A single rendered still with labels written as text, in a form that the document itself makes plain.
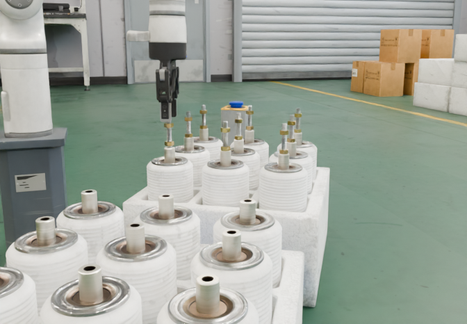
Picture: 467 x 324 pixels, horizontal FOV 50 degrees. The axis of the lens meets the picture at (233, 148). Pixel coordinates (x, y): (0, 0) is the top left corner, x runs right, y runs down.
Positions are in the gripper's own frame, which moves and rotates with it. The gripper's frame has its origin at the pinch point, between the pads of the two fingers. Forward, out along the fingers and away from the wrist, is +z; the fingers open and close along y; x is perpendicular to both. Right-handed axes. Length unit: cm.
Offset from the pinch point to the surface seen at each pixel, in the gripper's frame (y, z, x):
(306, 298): -13.4, 33.2, -28.1
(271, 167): -5.1, 9.7, -21.1
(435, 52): 377, -9, -184
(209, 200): -6.1, 16.6, -9.0
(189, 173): -2.3, 12.1, -4.5
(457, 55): 253, -8, -156
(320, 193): 2.8, 17.2, -32.2
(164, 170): -5.1, 10.9, 0.2
